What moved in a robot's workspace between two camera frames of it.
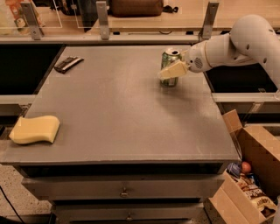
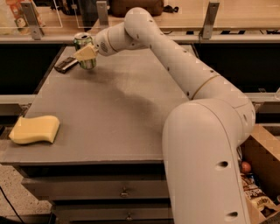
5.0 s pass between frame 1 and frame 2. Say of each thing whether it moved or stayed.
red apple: stayed
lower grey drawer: stayed
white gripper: moved
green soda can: moved
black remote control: stayed
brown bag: stayed
